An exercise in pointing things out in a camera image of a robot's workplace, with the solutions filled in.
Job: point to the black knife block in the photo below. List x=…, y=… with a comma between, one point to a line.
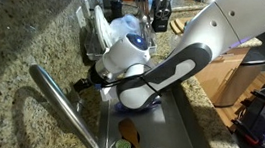
x=161, y=10

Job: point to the wooden spoon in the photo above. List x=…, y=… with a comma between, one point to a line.
x=130, y=131

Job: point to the stainless steel sink basin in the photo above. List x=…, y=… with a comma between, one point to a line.
x=169, y=130

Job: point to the stainless steel gooseneck faucet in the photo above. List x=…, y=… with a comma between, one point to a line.
x=58, y=96

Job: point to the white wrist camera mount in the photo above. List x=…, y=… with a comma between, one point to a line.
x=108, y=93

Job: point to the black orange bar clamp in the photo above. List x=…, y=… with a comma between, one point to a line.
x=246, y=131

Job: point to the silver utensils in rack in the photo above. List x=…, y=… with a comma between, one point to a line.
x=143, y=7

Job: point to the clear plastic container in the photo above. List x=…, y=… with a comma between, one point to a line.
x=125, y=26

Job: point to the large wooden cutting board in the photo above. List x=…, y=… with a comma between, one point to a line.
x=179, y=25

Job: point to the white dinner plate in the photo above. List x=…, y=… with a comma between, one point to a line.
x=102, y=27

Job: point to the cardboard box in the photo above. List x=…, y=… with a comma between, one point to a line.
x=219, y=74

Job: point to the grey dish rack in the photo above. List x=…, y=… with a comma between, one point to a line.
x=94, y=49

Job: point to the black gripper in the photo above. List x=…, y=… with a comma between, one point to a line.
x=86, y=82

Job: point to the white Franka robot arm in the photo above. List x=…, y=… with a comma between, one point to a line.
x=234, y=25

